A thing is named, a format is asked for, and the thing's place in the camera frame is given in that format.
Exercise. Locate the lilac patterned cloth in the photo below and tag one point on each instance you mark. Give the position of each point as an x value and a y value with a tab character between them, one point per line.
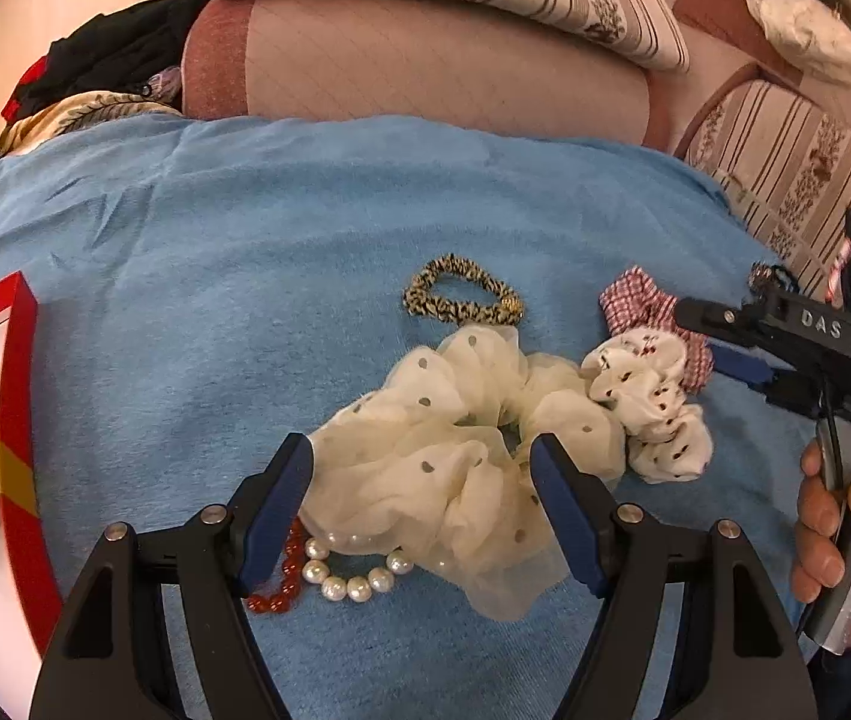
164	82

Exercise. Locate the blue blanket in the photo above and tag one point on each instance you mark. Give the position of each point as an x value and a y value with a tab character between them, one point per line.
208	277

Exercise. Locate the red cloth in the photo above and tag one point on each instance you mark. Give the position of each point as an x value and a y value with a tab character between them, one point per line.
11	101

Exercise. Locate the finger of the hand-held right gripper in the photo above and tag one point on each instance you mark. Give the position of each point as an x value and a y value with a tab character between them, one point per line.
717	321
744	369

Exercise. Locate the cream dotted sheer scrunchie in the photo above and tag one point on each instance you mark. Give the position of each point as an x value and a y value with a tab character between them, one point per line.
425	465

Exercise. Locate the person's right hand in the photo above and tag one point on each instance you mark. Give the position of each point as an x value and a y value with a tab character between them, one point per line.
816	532

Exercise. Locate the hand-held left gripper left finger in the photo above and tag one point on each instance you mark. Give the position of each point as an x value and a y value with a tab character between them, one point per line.
275	517

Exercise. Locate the red bordered tray box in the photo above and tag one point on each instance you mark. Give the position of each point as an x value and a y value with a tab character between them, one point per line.
17	390

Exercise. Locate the pink sofa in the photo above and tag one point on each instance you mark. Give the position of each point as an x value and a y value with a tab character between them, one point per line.
395	67

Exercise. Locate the white crumpled cloth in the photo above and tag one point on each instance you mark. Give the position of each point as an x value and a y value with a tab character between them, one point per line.
807	30

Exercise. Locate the red plaid scrunchie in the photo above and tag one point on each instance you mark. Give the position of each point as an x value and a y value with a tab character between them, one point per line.
639	300

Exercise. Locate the cream patterned scarf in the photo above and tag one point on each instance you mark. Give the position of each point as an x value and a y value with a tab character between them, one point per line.
73	116

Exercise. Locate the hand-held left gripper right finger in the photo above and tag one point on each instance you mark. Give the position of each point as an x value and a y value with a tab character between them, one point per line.
567	514

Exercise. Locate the black clothes pile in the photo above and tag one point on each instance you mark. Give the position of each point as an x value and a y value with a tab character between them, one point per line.
110	45

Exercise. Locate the white cherry print scrunchie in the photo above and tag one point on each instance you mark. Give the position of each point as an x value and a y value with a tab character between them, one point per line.
642	382

